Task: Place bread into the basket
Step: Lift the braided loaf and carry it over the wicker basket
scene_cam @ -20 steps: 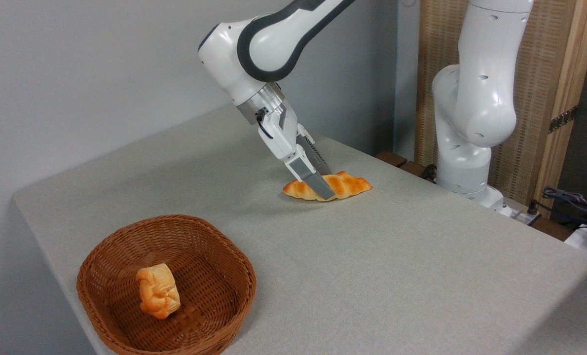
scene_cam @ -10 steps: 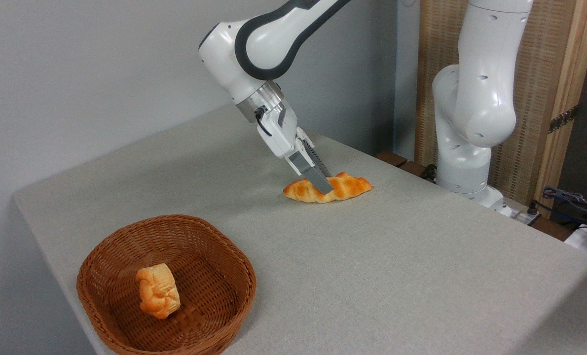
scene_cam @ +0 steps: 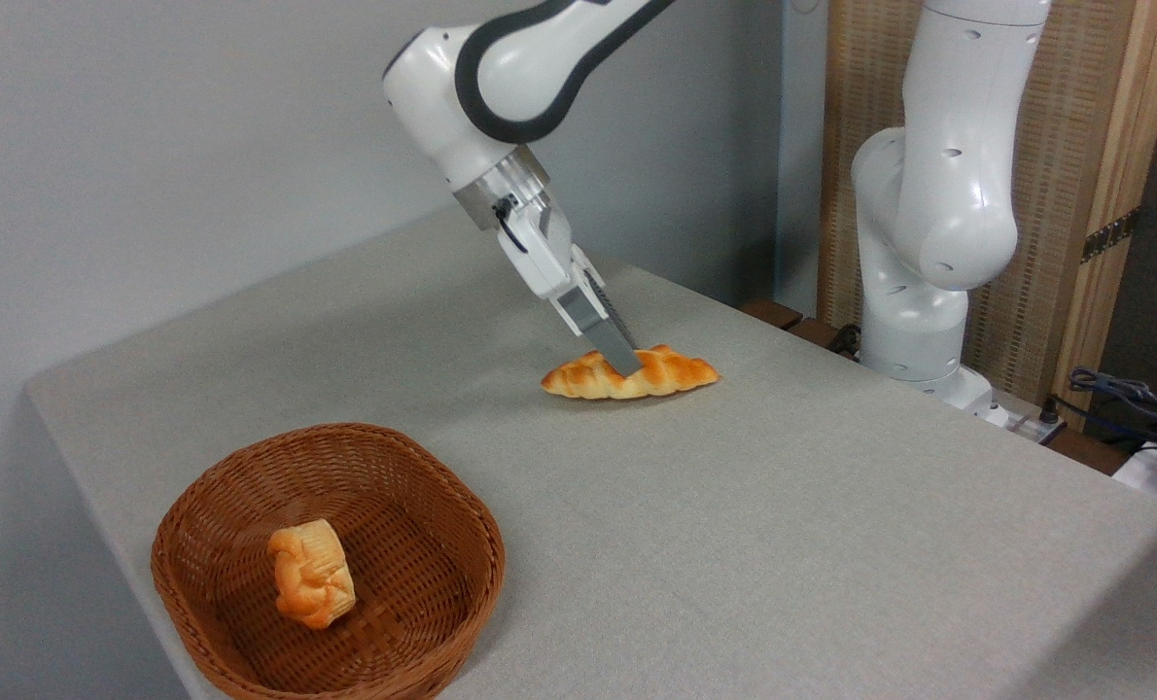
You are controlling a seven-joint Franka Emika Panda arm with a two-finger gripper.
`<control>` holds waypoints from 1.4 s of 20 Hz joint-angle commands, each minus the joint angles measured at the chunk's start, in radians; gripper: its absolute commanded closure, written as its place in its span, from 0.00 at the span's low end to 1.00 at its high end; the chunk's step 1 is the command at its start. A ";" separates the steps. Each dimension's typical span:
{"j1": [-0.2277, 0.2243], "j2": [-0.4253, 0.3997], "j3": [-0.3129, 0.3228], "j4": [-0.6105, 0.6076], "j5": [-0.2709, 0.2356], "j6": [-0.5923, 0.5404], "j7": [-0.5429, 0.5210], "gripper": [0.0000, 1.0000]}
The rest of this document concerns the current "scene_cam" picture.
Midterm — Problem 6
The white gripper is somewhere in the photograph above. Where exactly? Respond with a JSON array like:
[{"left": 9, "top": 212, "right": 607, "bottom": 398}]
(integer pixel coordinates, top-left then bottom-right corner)
[{"left": 494, "top": 190, "right": 644, "bottom": 377}]

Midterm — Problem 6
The long braided bread loaf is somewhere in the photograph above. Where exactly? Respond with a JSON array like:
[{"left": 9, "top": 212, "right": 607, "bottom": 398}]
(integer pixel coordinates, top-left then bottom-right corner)
[{"left": 541, "top": 344, "right": 720, "bottom": 401}]

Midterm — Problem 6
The brown wicker basket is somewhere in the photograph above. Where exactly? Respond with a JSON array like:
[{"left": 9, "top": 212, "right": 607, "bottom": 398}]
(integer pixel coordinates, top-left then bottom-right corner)
[{"left": 151, "top": 422, "right": 507, "bottom": 700}]

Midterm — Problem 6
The small round bread roll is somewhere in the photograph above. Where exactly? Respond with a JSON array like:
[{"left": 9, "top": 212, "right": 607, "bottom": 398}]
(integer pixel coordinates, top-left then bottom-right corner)
[{"left": 266, "top": 518, "right": 358, "bottom": 631}]

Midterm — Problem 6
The grey fabric table cover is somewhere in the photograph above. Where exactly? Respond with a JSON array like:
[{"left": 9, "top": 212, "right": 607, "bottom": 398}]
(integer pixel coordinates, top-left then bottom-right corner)
[{"left": 24, "top": 204, "right": 1157, "bottom": 700}]

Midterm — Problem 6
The black metal hinge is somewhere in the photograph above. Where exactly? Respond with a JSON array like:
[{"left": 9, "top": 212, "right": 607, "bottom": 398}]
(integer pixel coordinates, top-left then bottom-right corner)
[{"left": 1081, "top": 207, "right": 1140, "bottom": 264}]

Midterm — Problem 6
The woven wooden screen panel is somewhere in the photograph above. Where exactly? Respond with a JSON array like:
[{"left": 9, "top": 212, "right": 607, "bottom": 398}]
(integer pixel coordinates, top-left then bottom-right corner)
[{"left": 817, "top": 0, "right": 1157, "bottom": 429}]

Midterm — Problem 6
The white box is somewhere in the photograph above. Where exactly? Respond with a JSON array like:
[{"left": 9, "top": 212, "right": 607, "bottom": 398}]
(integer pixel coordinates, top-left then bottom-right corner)
[{"left": 1111, "top": 439, "right": 1157, "bottom": 511}]

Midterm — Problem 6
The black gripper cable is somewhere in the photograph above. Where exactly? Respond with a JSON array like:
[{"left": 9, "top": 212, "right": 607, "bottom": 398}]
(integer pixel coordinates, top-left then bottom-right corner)
[{"left": 493, "top": 194, "right": 529, "bottom": 256}]

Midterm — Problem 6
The dark cable bundle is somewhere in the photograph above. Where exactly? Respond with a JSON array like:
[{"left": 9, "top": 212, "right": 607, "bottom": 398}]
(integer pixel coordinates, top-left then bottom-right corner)
[{"left": 1053, "top": 367, "right": 1157, "bottom": 458}]

